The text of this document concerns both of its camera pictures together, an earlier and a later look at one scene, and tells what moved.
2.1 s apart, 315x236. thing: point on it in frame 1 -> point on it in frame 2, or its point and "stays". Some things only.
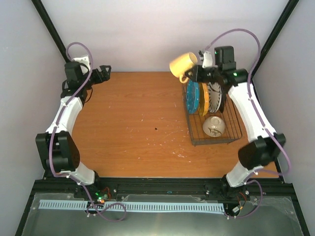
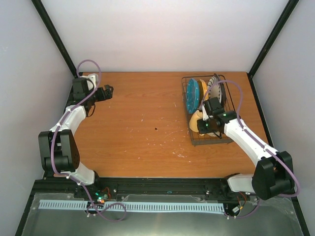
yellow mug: (179, 65) -> (198, 115)
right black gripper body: (208, 77) -> (206, 128)
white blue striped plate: (214, 97) stays
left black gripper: (106, 76) -> (109, 95)
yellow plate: (204, 99) stays
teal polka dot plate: (192, 96) stays
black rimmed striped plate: (223, 97) stays
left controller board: (102, 194) stays
